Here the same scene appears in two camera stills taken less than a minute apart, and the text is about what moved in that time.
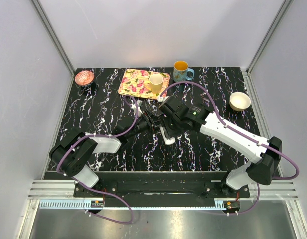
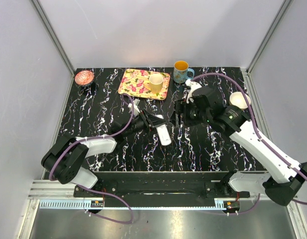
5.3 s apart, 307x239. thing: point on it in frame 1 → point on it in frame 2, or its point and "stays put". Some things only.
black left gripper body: [148, 117] stays put
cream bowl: [239, 101] stays put
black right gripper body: [171, 127] → [190, 110]
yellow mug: [155, 84] stays put
